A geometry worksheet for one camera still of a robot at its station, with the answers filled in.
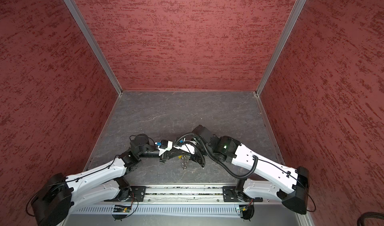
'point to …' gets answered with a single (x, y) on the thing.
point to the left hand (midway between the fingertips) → (182, 154)
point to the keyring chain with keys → (184, 161)
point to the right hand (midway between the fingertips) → (186, 155)
